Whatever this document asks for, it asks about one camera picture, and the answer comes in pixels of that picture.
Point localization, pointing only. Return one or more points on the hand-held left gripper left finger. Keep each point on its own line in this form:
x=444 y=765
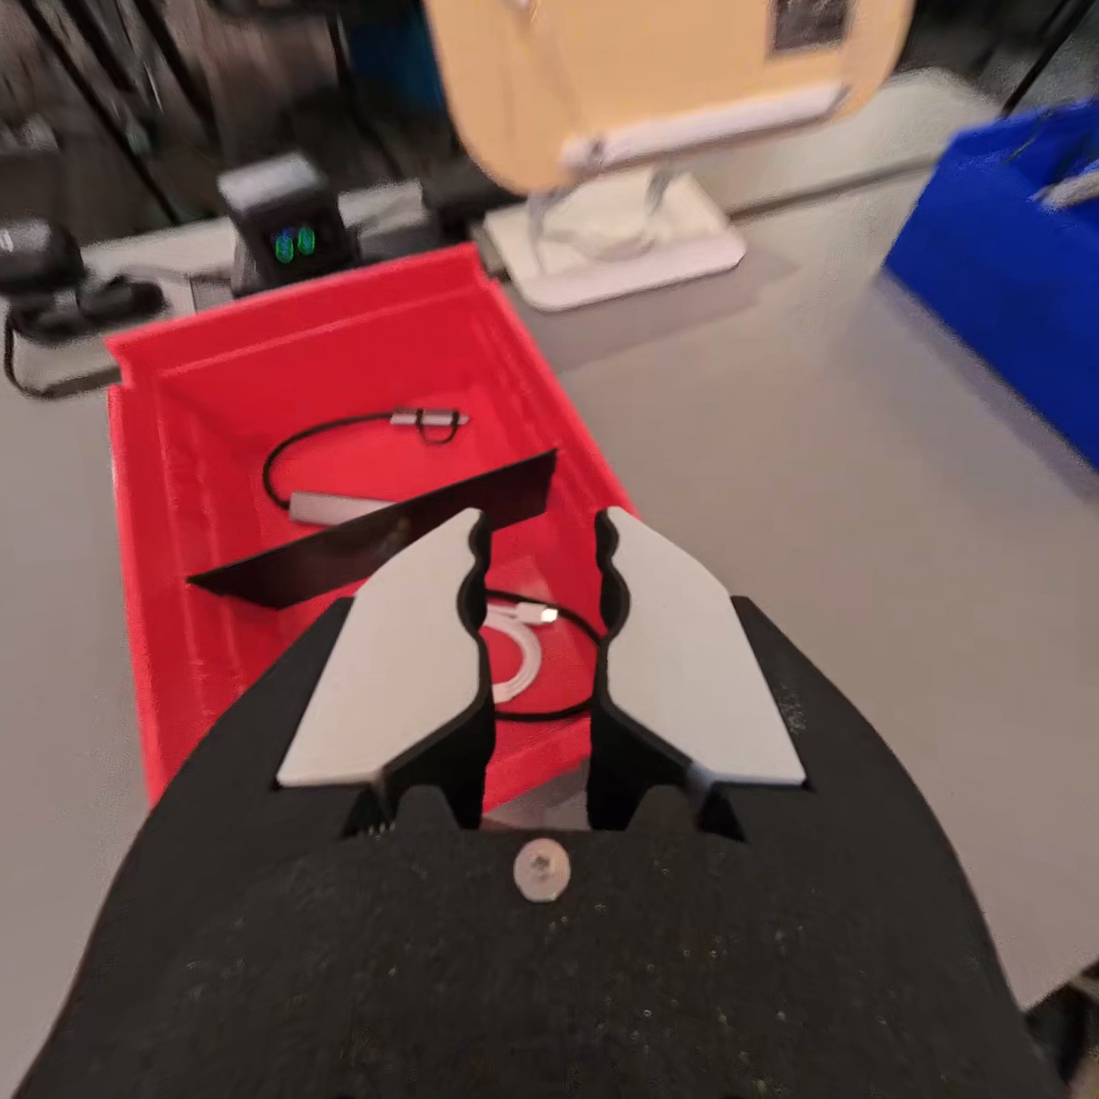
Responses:
x=396 y=678

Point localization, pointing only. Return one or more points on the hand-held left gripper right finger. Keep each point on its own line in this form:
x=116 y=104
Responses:
x=695 y=687

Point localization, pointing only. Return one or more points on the red plastic bin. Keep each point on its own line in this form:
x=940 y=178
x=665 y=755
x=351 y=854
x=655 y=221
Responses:
x=215 y=412

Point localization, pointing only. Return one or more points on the blue plastic bin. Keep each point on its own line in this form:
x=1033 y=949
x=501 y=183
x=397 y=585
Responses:
x=987 y=283

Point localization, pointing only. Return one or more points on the grey desk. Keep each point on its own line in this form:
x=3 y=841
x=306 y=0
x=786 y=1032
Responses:
x=773 y=515

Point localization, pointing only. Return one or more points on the black bin divider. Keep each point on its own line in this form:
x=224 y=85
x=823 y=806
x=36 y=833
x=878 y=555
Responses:
x=481 y=498

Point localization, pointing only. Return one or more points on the small black toy robot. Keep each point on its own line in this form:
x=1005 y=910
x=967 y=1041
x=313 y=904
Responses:
x=283 y=214

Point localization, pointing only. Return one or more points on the black case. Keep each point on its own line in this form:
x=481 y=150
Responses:
x=469 y=194

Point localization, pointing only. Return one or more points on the black electronic device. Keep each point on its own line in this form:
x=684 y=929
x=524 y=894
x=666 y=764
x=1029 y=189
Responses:
x=52 y=258

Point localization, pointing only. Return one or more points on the wooden book stand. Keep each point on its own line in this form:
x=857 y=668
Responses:
x=644 y=69

